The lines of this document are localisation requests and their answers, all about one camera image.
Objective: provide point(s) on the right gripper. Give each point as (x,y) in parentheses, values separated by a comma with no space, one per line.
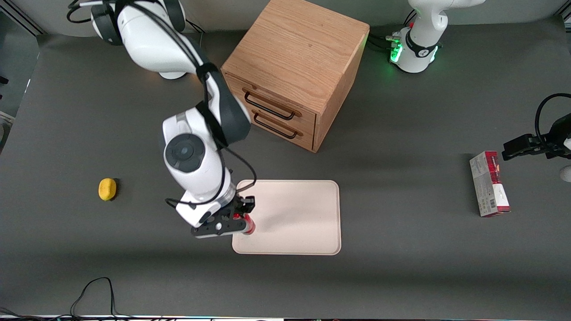
(241,207)

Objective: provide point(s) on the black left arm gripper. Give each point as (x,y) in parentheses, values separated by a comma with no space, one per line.
(559,135)

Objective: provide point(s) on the red coke bottle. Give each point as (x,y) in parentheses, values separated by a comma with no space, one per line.
(250,227)

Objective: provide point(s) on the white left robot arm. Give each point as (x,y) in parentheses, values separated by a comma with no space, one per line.
(419,40)

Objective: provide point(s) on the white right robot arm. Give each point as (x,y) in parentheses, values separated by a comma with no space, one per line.
(147,40)

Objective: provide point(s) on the beige rectangular tray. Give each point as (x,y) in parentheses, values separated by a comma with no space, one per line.
(299,218)

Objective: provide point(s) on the red and grey carton box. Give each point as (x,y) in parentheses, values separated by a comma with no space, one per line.
(488,185)

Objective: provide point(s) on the wooden drawer front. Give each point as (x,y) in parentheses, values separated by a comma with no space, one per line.
(305,138)
(308,117)

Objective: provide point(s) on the yellow lemon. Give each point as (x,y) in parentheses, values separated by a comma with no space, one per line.
(107,189)

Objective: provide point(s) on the wooden drawer cabinet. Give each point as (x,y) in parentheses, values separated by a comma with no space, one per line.
(299,49)

